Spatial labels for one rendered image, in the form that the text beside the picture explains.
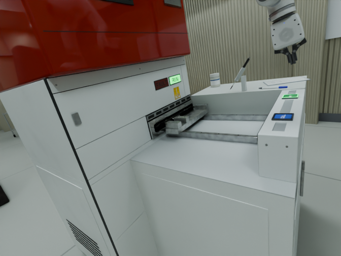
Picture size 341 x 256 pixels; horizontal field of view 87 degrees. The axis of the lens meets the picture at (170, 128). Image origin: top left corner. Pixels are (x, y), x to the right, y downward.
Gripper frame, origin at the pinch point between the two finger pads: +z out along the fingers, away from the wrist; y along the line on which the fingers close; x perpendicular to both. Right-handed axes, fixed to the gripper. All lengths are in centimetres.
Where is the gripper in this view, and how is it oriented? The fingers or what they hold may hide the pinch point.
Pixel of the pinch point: (292, 58)
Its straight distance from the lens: 90.2
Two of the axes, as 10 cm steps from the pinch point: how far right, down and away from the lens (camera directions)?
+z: 3.5, 9.2, 1.9
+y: 7.4, -1.5, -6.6
